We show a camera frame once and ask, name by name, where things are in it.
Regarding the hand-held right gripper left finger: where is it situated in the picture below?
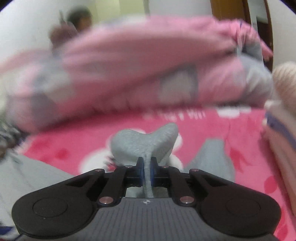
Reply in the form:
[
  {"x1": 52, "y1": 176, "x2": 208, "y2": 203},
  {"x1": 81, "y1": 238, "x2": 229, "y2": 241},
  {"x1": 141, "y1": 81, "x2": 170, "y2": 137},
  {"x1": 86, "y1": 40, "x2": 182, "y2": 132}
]
[{"x1": 66, "y1": 157, "x2": 144, "y2": 206}]

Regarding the pink floral duvet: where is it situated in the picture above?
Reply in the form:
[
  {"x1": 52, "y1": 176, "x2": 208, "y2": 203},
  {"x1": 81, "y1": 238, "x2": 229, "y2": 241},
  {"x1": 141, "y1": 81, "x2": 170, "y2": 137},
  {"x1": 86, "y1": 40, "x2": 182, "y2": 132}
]
[{"x1": 0, "y1": 16, "x2": 274, "y2": 132}]

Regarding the black white plaid shirt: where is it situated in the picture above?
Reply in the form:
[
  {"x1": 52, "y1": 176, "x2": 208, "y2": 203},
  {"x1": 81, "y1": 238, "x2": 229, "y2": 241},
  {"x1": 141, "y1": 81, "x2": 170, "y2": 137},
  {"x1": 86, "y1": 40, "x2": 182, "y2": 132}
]
[{"x1": 0, "y1": 116, "x2": 21, "y2": 158}]

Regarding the pink floral fleece blanket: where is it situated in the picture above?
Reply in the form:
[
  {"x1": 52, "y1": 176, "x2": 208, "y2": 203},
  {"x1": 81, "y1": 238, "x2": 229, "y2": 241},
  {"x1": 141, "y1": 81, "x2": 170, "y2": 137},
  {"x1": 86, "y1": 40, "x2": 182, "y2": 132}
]
[{"x1": 14, "y1": 108, "x2": 296, "y2": 241}]

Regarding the folded pale pink garment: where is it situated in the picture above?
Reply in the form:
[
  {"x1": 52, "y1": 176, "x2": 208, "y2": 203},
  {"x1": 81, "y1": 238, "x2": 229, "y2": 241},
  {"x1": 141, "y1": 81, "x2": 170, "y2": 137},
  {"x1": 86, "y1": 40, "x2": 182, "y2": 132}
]
[{"x1": 261, "y1": 125, "x2": 296, "y2": 193}]

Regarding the grey sweatshirt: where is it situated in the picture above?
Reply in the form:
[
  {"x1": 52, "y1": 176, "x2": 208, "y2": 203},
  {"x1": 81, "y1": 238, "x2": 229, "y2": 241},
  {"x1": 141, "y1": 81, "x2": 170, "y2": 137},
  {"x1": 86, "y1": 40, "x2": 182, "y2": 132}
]
[{"x1": 0, "y1": 123, "x2": 235, "y2": 229}]

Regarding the folded white garment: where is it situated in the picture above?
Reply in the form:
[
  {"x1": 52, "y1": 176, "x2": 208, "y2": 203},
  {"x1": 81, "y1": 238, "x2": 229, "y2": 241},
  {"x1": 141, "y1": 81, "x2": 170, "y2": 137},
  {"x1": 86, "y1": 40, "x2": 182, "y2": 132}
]
[{"x1": 264, "y1": 100, "x2": 296, "y2": 130}]

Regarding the wooden door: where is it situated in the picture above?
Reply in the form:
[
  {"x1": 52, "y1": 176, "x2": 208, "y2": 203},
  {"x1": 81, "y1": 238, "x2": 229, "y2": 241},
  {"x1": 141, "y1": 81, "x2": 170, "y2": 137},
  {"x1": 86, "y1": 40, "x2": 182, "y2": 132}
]
[{"x1": 210, "y1": 0, "x2": 273, "y2": 51}]

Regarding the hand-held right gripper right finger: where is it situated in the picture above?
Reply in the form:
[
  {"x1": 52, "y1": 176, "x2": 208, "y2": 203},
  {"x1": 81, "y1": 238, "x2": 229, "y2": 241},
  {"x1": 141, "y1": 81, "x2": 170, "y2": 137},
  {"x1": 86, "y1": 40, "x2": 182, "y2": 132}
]
[{"x1": 150, "y1": 157, "x2": 229, "y2": 206}]

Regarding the folded purple garment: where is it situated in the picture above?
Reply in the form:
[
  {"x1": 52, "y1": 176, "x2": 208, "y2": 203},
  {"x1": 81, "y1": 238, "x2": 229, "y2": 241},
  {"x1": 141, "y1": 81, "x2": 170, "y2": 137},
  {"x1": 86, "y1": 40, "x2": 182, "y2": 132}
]
[{"x1": 266, "y1": 112, "x2": 296, "y2": 144}]

